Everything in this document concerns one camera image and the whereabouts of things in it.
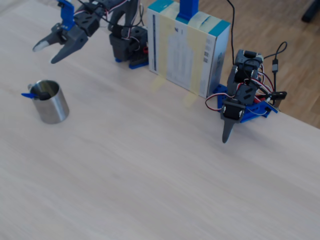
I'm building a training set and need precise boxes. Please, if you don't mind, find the blue camera mount bracket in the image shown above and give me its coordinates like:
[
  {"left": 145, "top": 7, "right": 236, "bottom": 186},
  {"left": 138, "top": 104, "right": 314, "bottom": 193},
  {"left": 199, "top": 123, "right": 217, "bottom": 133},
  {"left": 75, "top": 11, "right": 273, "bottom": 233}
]
[{"left": 57, "top": 0, "right": 76, "bottom": 32}]

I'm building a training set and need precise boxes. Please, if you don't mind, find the long black power cable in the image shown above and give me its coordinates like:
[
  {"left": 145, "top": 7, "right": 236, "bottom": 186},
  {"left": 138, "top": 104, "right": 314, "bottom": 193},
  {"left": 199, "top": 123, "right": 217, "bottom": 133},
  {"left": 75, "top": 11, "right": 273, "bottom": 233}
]
[{"left": 226, "top": 0, "right": 236, "bottom": 66}]

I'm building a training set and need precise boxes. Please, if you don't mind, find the black object on floor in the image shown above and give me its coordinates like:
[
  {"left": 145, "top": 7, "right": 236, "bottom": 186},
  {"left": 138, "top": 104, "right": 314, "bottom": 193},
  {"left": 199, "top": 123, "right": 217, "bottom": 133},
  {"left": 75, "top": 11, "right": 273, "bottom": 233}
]
[{"left": 301, "top": 0, "right": 320, "bottom": 24}]

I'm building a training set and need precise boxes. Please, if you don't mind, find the red white black servo wire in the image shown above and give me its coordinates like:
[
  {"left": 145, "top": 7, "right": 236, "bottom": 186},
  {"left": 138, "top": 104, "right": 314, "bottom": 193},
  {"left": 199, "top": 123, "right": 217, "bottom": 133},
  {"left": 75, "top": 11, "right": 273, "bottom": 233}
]
[{"left": 204, "top": 92, "right": 227, "bottom": 113}]

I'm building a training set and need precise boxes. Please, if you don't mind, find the grey leader gripper body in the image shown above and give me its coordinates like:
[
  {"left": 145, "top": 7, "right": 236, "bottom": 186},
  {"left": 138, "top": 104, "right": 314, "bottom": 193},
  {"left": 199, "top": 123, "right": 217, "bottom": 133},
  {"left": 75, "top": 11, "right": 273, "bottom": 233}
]
[{"left": 220, "top": 98, "right": 246, "bottom": 123}]

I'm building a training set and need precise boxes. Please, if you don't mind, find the yellow masking tape strip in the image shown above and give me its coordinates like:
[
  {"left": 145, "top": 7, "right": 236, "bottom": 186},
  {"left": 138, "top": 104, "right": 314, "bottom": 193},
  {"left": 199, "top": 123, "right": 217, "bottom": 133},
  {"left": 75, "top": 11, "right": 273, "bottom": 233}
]
[
  {"left": 182, "top": 11, "right": 213, "bottom": 109},
  {"left": 149, "top": 2, "right": 181, "bottom": 95}
]

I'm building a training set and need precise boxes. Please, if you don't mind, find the silver metal cup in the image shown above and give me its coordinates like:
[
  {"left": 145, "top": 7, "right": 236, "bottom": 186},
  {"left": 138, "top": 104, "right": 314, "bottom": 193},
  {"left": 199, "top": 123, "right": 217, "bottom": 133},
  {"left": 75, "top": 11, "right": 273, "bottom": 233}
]
[{"left": 27, "top": 79, "right": 70, "bottom": 125}]

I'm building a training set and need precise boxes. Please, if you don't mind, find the blue follower arm base plate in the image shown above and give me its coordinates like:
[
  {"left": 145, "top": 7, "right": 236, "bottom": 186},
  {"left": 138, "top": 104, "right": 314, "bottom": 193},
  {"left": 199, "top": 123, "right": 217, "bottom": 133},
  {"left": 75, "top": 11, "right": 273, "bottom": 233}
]
[{"left": 114, "top": 57, "right": 150, "bottom": 70}]

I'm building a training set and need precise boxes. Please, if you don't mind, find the yellow and black marker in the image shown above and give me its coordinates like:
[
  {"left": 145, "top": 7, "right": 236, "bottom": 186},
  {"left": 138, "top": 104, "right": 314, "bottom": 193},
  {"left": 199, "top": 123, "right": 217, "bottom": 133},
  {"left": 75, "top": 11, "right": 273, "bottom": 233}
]
[{"left": 37, "top": 83, "right": 52, "bottom": 101}]

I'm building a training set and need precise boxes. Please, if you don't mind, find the white and teal cardboard box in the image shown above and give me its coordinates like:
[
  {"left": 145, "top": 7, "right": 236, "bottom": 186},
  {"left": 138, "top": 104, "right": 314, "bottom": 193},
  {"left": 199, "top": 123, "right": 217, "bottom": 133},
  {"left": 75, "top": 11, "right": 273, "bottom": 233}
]
[{"left": 146, "top": 0, "right": 231, "bottom": 100}]

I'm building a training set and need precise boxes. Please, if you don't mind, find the dark grey follower gripper body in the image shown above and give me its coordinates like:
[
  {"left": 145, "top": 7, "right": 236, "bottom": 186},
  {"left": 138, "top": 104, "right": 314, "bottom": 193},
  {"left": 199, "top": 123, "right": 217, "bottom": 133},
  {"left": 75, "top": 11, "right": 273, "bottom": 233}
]
[{"left": 51, "top": 22, "right": 89, "bottom": 51}]

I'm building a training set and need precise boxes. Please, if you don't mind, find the black cable connector plug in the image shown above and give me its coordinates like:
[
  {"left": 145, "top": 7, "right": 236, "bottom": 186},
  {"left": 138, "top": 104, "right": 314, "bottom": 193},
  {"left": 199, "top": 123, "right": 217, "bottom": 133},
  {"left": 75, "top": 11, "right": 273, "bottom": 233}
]
[{"left": 269, "top": 91, "right": 288, "bottom": 100}]

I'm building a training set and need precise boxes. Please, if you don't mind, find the blue upright post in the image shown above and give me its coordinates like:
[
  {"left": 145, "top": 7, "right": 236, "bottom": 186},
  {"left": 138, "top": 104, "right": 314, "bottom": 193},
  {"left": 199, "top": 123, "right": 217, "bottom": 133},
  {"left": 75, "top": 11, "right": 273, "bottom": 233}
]
[{"left": 176, "top": 0, "right": 200, "bottom": 25}]

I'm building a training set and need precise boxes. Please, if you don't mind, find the blue leader arm base plate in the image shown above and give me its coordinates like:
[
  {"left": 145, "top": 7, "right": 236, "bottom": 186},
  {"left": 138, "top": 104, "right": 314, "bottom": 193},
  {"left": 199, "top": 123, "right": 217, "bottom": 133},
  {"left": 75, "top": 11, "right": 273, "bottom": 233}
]
[{"left": 216, "top": 84, "right": 279, "bottom": 124}]

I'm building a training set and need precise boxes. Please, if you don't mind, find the grey pointed leader gripper finger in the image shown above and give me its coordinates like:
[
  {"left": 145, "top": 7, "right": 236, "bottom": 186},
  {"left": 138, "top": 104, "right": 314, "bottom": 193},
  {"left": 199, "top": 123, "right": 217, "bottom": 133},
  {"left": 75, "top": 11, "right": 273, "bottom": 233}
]
[{"left": 221, "top": 119, "right": 236, "bottom": 145}]

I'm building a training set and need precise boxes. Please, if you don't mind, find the black usb cable with adapter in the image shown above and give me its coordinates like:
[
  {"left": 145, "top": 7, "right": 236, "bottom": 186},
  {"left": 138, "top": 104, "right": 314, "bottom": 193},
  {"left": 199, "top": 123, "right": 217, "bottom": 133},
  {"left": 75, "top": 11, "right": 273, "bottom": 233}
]
[{"left": 262, "top": 41, "right": 288, "bottom": 93}]

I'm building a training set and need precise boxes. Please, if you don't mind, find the blue ballpoint pen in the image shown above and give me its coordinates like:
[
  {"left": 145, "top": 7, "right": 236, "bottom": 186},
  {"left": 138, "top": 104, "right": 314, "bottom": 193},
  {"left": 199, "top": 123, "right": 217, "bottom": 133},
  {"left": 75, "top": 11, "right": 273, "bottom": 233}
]
[{"left": 21, "top": 86, "right": 45, "bottom": 100}]

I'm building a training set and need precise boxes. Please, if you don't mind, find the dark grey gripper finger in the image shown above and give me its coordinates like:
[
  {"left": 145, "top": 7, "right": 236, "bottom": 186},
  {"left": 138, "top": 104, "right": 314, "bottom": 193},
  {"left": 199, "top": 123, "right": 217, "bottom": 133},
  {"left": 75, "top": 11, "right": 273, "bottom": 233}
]
[
  {"left": 32, "top": 31, "right": 63, "bottom": 53},
  {"left": 50, "top": 43, "right": 79, "bottom": 64}
]

